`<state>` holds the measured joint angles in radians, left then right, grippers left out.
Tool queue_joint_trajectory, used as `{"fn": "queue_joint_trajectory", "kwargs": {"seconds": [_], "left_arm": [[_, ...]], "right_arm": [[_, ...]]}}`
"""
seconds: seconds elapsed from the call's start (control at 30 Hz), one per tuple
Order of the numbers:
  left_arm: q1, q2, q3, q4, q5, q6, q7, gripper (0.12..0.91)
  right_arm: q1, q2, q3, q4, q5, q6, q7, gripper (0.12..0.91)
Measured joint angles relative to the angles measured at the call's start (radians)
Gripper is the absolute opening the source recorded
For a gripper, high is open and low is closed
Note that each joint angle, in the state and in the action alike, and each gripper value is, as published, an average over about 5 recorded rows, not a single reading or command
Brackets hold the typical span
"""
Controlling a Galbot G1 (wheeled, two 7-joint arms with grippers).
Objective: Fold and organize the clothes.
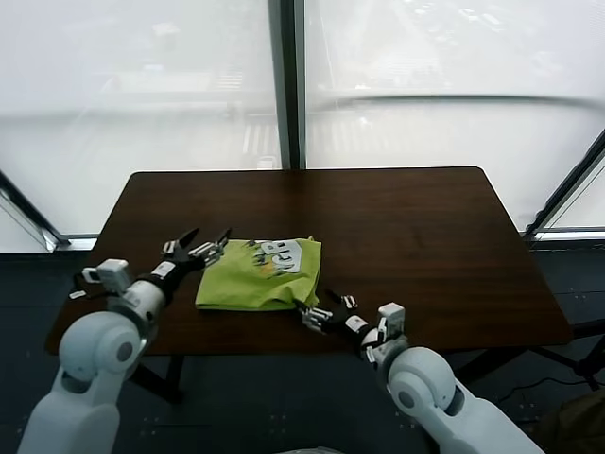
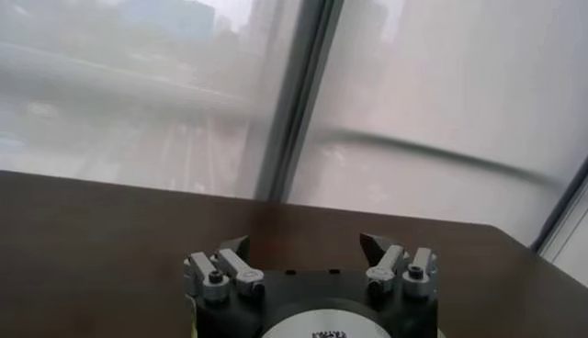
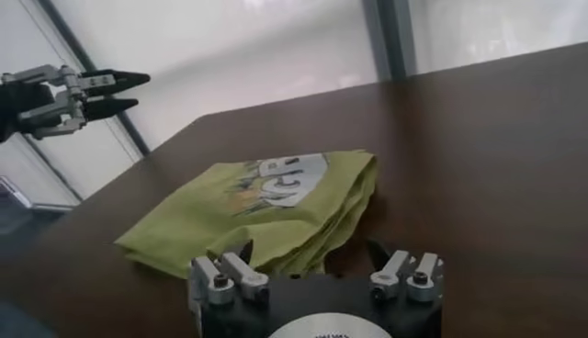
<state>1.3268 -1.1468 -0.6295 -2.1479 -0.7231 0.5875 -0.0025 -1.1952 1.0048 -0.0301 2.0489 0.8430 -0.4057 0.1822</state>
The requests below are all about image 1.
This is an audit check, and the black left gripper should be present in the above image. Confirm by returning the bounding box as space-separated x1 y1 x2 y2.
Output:
151 227 233 290

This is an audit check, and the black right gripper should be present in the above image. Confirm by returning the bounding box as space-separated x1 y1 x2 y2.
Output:
294 289 370 338

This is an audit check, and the lime green t-shirt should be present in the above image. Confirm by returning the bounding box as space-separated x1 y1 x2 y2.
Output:
195 236 323 312

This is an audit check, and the black metal table leg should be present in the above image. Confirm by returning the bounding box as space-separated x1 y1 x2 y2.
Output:
136 354 185 406

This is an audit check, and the black tripod stand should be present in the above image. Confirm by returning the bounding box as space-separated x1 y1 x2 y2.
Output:
538 316 605 392

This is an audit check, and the olive brown trouser leg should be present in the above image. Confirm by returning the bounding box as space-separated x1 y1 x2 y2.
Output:
538 391 605 454

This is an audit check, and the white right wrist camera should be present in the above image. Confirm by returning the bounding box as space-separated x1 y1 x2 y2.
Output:
376 303 406 340

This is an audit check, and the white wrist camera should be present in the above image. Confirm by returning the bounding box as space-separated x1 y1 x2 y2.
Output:
376 303 406 340
82 258 130 289

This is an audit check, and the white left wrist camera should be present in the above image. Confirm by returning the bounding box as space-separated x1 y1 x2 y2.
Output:
82 258 130 289

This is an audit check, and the black tagged camera cable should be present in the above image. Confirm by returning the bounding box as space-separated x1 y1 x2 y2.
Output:
69 271 114 300

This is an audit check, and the grey slanted window frame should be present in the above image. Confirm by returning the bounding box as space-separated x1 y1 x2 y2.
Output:
524 136 605 242
0 167 98 254

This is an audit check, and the dark grey window post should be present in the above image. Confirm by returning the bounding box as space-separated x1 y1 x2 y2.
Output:
265 0 308 171

